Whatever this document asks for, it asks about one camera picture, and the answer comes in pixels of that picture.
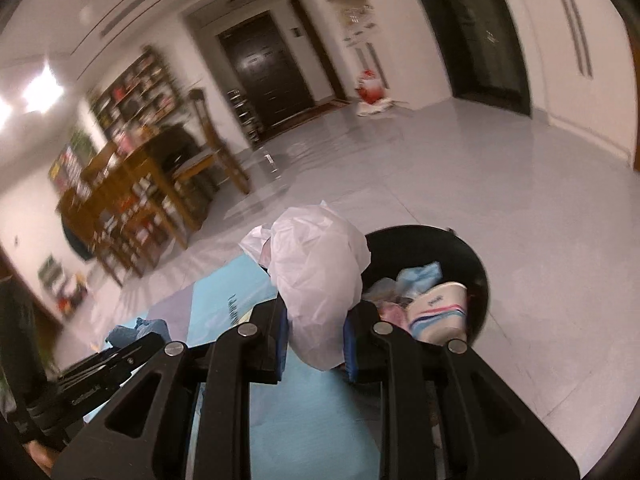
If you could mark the metal step rack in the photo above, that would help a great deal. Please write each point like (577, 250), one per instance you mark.
(247, 117)

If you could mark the light blue twisted cloth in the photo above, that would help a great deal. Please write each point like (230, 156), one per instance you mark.
(122, 336)

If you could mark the person's left hand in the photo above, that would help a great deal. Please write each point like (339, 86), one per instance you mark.
(42, 455)

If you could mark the blue patterned floor mat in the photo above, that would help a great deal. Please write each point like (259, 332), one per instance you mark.
(312, 424)

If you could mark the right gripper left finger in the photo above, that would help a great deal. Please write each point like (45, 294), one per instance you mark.
(187, 410)

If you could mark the black glass door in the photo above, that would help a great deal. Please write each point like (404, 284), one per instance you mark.
(481, 51)

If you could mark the wooden dining table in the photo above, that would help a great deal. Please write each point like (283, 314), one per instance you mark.
(148, 188)

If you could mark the black plastic trash bucket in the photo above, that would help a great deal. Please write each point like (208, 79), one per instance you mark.
(418, 258)

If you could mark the stack of boxes by wall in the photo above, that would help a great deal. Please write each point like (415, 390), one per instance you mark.
(69, 290)

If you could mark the striped white paper cup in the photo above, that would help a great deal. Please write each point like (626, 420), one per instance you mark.
(439, 315)

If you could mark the wooden chair front middle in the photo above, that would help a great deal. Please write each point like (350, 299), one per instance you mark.
(145, 229)

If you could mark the white built-in cabinet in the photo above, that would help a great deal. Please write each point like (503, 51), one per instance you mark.
(393, 37)

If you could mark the white wardrobe doors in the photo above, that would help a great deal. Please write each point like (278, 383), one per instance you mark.
(581, 70)

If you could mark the clear printed plastic bag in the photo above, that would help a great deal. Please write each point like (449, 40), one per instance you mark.
(384, 290)

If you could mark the pink plastic bag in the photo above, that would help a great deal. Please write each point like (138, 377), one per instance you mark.
(394, 314)

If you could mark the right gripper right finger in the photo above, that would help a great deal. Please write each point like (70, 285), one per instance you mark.
(447, 400)

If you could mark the wall display shelf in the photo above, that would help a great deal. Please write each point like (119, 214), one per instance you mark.
(139, 102)

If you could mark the light blue face mask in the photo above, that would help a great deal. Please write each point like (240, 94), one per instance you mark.
(414, 282)

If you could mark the white plastic bag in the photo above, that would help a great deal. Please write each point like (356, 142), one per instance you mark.
(315, 258)

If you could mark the wooden chair by door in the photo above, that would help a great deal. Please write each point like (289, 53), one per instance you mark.
(216, 153)

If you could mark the red gift bag on floor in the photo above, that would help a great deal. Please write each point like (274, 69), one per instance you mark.
(369, 87)

